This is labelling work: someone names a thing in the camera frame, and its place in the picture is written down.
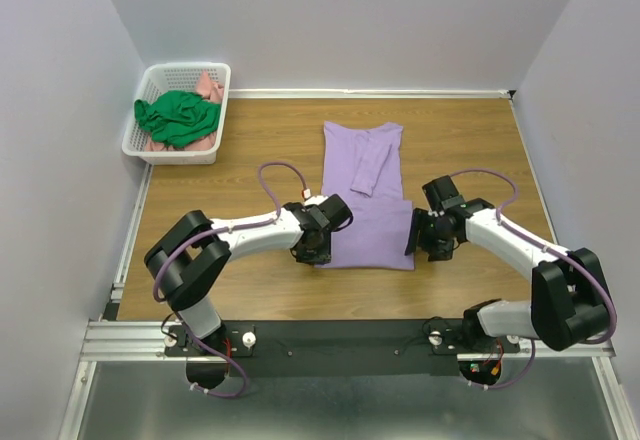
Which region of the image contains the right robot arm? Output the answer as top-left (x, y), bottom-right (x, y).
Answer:
top-left (405, 175), bottom-right (618, 352)

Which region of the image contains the purple t shirt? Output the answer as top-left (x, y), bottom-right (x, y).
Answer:
top-left (321, 121), bottom-right (415, 271)

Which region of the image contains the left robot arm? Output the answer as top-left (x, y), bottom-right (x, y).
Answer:
top-left (144, 194), bottom-right (353, 355)

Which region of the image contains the aluminium extrusion rail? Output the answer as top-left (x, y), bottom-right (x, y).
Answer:
top-left (80, 321), bottom-right (616, 362)

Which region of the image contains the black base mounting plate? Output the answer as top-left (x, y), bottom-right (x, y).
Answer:
top-left (164, 317), bottom-right (520, 381)

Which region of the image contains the green t shirt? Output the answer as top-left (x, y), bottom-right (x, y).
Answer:
top-left (132, 89), bottom-right (223, 150)

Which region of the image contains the pink t shirt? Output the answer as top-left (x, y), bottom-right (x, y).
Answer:
top-left (143, 70), bottom-right (226, 153)

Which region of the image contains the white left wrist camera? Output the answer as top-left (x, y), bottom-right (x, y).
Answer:
top-left (302, 188), bottom-right (327, 206)

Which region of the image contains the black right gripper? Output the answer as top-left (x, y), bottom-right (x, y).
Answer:
top-left (403, 206), bottom-right (455, 262)

